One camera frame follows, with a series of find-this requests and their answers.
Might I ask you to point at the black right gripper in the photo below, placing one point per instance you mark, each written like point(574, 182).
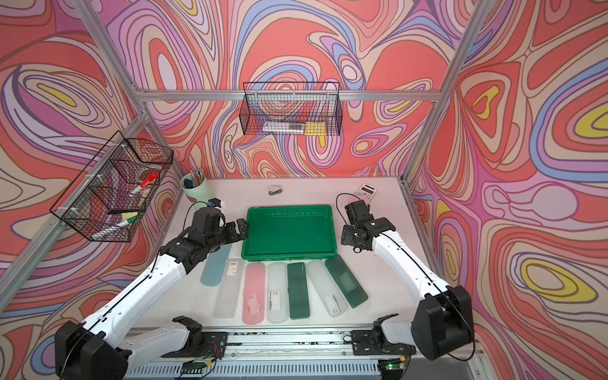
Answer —
point(347, 238)

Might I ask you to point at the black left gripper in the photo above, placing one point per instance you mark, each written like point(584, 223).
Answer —
point(242, 229)

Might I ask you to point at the green plastic storage tray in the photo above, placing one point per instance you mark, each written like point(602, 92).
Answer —
point(290, 233)

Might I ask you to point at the dark green translucent pencil case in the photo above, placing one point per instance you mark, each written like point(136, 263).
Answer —
point(346, 281)

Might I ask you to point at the frosted white pencil case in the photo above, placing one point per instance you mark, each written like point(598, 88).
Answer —
point(328, 292)

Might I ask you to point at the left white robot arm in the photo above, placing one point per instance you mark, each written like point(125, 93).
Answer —
point(99, 348)

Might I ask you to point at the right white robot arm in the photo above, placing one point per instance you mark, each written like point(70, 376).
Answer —
point(443, 321)

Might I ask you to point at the teal pencil case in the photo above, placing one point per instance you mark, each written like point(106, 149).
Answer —
point(214, 266)

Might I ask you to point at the pink pencil case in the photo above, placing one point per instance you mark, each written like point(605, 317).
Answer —
point(253, 309)

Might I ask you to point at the clear frosted pencil case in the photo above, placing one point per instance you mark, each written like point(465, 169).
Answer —
point(229, 290)

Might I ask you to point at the white translucent pencil case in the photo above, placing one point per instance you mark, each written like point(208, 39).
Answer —
point(277, 289)

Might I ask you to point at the clear box in basket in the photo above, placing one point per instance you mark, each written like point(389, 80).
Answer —
point(284, 128)

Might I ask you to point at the yellow box in basket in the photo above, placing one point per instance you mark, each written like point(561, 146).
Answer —
point(315, 128)

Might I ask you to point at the white scientific calculator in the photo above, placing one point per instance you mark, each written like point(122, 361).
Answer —
point(366, 192)

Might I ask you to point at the green pen cup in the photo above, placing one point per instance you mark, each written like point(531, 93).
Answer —
point(196, 188)

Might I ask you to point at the red marker in basket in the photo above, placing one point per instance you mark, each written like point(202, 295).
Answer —
point(145, 184)

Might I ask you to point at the green white marker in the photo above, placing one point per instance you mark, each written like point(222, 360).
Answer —
point(114, 229)

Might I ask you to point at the back wire basket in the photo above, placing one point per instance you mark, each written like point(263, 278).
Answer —
point(293, 102)

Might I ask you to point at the wire basket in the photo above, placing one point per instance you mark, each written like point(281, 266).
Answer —
point(99, 197)
point(293, 102)

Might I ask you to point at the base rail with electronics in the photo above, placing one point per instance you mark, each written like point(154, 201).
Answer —
point(314, 353)

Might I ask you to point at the left wire basket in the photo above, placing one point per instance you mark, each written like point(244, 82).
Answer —
point(99, 197)

